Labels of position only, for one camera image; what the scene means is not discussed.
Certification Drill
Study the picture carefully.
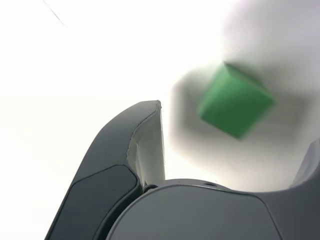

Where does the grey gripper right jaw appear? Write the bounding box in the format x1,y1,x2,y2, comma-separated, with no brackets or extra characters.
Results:
106,138,320,240

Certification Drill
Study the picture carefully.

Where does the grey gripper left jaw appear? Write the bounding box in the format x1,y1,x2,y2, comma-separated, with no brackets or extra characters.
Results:
44,99,167,240

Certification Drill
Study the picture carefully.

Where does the green cube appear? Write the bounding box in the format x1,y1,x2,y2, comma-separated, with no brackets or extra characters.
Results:
196,61,276,140

